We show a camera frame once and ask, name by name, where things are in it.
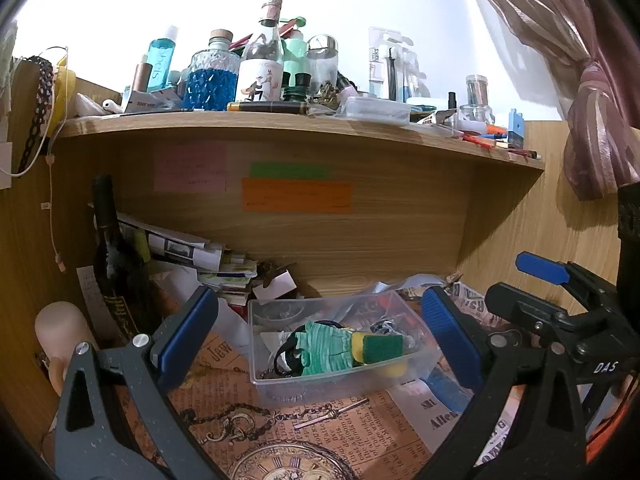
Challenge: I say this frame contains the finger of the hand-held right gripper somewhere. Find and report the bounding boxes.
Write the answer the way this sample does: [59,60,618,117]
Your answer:
[484,282,568,352]
[516,252,619,311]

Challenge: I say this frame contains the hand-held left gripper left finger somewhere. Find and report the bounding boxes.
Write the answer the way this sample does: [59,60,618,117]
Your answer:
[54,286,221,480]

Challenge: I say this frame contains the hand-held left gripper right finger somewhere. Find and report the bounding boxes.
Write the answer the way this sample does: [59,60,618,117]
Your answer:
[417,285,588,480]

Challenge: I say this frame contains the green yellow sponge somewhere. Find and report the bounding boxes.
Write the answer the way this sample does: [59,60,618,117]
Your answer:
[350,332,405,365]

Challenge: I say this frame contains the green striped cloth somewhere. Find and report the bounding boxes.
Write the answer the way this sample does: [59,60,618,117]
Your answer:
[292,322,362,376]

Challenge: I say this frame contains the clear plastic container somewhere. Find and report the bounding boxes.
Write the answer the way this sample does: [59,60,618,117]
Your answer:
[247,290,443,407]

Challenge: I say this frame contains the clear plastic bag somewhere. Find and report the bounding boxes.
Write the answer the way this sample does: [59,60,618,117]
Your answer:
[370,272,451,307]

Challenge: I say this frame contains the pile of papers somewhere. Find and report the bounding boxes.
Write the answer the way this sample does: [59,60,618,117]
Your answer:
[117,212,301,307]

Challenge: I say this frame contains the dark wine bottle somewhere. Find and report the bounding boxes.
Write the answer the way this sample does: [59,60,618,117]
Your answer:
[90,175,151,347]

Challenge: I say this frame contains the small white cardboard box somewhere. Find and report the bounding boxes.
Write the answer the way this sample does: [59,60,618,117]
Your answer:
[252,270,297,301]

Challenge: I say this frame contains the blue plastic block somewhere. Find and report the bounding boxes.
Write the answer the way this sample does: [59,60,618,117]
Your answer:
[507,109,525,148]

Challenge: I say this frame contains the pink sticky note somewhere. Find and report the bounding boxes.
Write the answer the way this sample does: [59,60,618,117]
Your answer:
[153,144,228,192]

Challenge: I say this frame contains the orange sticky note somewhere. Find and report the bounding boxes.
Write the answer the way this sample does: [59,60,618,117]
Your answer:
[241,178,353,214]

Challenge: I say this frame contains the tall jar copper contents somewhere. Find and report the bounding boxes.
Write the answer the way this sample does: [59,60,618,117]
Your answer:
[465,74,490,108]

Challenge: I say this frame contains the green sticky note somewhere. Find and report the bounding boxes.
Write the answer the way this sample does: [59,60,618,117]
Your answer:
[250,162,332,179]

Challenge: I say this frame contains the brown curtain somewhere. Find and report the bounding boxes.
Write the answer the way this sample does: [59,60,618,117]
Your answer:
[460,0,640,202]

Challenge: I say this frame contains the clear lidded plastic box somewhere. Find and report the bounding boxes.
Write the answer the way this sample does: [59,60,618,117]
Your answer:
[336,96,413,126]

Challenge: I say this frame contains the white card box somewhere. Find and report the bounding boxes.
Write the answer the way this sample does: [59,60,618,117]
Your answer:
[122,85,183,113]

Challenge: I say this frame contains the wooden shelf board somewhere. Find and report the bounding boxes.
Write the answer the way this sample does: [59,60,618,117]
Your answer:
[55,110,546,171]

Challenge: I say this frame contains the brown pen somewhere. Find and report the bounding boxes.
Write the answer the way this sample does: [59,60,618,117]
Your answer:
[227,101,307,114]

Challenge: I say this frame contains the clear blister pack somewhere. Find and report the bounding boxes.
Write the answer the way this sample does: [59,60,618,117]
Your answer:
[369,27,416,101]

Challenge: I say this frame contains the blue textured glass bottle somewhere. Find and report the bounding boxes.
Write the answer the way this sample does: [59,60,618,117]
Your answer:
[184,29,240,111]

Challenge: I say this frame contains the copper tube bottle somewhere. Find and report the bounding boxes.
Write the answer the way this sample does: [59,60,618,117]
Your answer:
[132,55,153,92]

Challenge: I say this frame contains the dark green ink bottle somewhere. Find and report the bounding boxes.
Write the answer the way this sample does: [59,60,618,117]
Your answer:
[282,72,311,104]

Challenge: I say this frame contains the yellow headband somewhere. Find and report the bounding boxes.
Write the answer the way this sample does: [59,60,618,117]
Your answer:
[52,57,77,127]

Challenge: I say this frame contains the clear illustrated label bottle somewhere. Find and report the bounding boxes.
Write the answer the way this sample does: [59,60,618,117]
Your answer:
[236,0,285,103]

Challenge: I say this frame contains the teal liquid plastic bottle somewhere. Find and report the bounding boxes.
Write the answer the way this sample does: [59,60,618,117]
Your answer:
[145,25,180,93]

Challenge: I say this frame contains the black patterned headband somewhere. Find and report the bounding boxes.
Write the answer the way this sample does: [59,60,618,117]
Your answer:
[17,55,55,173]

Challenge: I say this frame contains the mint green pump bottle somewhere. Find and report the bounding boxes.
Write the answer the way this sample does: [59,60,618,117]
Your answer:
[280,15,310,91]

